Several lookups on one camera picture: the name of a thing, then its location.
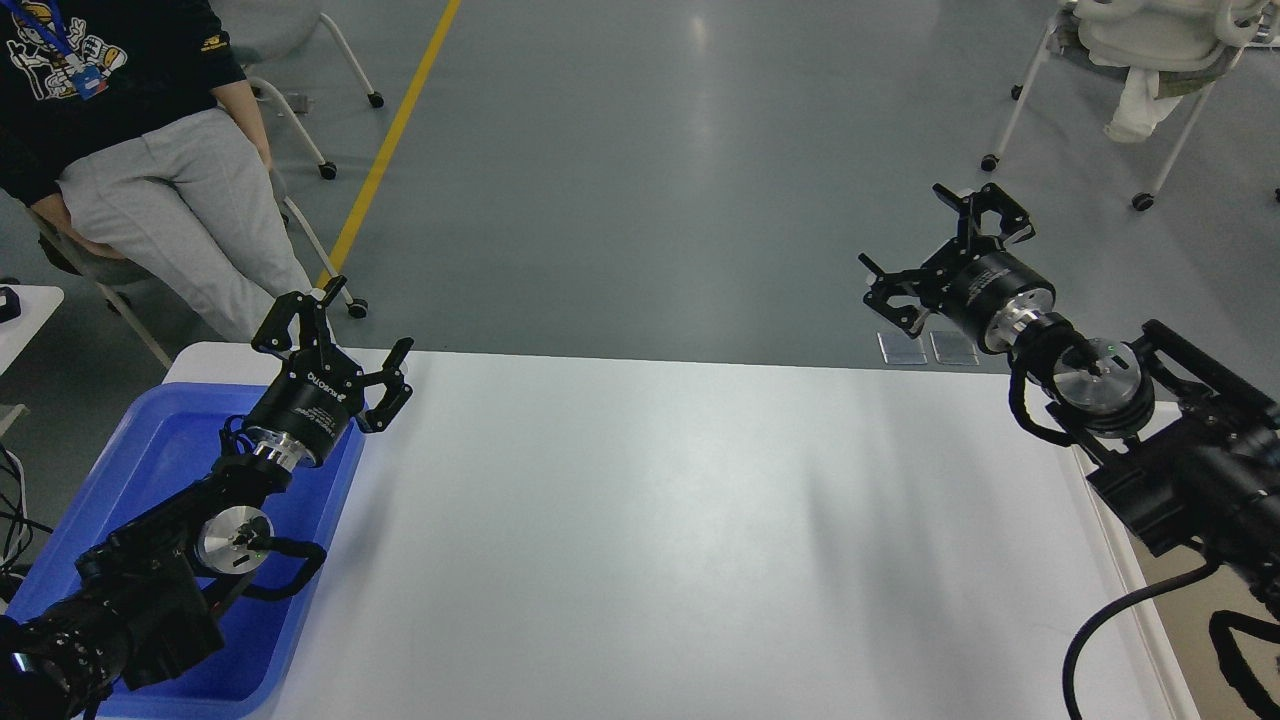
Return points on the metal floor plate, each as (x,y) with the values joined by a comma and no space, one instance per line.
(952,348)
(901,350)

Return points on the white side table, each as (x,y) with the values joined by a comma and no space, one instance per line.
(26,309)

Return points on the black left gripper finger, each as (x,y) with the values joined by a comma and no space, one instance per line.
(296,328)
(397,391)

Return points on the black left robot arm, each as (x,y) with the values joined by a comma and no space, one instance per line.
(152,592)

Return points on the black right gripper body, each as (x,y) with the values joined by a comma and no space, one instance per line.
(991,297)

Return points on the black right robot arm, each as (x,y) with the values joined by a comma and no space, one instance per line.
(1184,450)

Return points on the white cloth on chair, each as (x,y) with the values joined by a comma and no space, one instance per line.
(1139,110)

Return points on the left metal floor plate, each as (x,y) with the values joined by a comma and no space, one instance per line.
(901,350)

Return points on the seated person black shirt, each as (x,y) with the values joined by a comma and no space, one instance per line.
(130,128)

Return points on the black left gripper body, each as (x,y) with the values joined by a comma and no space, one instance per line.
(311,401)

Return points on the white office chair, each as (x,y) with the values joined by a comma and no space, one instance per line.
(1192,44)

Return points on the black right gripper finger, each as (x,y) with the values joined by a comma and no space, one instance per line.
(907,298)
(970,242)

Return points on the right metal floor plate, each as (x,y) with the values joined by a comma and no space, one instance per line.
(952,348)

